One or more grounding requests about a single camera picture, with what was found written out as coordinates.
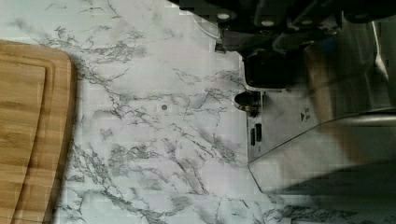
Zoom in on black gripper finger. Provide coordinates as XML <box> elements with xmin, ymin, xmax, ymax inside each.
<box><xmin>243</xmin><ymin>50</ymin><xmax>298</xmax><ymax>89</ymax></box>

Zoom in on bamboo cutting board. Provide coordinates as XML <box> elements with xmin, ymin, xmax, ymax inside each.
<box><xmin>0</xmin><ymin>40</ymin><xmax>77</xmax><ymax>224</ymax></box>

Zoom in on black toaster lever knob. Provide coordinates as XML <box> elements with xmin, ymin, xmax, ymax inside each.
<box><xmin>234</xmin><ymin>91</ymin><xmax>261</xmax><ymax>112</ymax></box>

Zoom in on silver two-slot toaster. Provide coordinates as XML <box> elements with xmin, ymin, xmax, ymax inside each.
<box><xmin>246</xmin><ymin>17</ymin><xmax>395</xmax><ymax>196</ymax></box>

